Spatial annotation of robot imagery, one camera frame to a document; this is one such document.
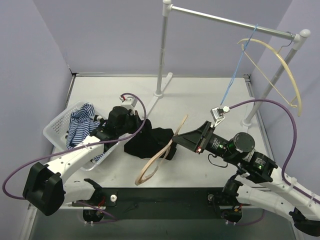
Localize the black tank top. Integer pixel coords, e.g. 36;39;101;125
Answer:
123;119;174;159

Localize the blue white striped tank top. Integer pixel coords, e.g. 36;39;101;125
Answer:
66;103;100;150

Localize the tan wooden hanger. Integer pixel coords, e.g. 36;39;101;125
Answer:
134;114;188;186

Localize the cream plastic hanger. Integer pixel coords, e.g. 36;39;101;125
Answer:
237;38;303;117

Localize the light blue wire hanger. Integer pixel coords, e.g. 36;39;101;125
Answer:
220;24;259;105

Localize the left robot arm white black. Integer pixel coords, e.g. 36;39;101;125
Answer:
22;106;142;216

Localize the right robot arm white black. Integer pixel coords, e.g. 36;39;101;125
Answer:
173;121;320;237

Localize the white perforated plastic basket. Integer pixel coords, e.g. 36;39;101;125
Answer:
43;101;119;172

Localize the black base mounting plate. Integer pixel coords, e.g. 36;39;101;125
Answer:
86;187;243;222

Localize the silver clothes rack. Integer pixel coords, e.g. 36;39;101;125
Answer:
144;0;312;128

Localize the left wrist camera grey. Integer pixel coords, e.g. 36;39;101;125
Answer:
119;96;138;112

